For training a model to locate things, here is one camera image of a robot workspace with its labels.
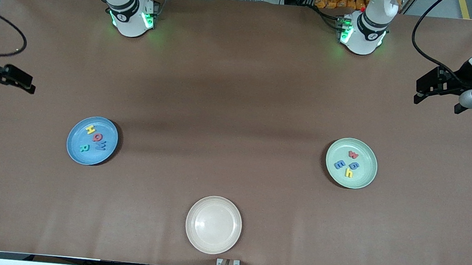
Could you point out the yellow uppercase letter H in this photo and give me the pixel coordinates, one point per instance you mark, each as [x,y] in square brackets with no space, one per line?
[90,130]

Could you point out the blue lowercase letter g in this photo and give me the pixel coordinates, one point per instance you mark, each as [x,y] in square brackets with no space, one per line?
[355,166]

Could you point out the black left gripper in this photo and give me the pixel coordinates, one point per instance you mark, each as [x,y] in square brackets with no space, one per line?
[464,75]

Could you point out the green plate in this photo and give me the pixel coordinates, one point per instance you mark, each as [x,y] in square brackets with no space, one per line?
[364,180]

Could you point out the blue lowercase letter m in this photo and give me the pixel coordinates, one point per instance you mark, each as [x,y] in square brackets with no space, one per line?
[339,164]

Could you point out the blue uppercase letter M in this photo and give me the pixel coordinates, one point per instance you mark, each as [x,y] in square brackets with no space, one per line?
[101,146]

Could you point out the blue plate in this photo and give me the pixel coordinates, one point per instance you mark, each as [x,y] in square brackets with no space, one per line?
[84,160]

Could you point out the red uppercase letter Q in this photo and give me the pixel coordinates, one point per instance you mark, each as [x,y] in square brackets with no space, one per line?
[97,135]

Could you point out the yellow lowercase letter h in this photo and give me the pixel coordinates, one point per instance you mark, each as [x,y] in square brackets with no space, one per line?
[349,173]

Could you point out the beige plate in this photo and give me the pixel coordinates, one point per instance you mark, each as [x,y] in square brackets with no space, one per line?
[213,224]

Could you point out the teal uppercase letter R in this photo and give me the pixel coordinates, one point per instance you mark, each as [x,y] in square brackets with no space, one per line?
[83,149]

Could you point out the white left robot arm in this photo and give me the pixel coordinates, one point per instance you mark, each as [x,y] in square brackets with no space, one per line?
[373,33]

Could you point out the red lowercase letter w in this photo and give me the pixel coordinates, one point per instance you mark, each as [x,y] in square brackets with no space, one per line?
[353,155]

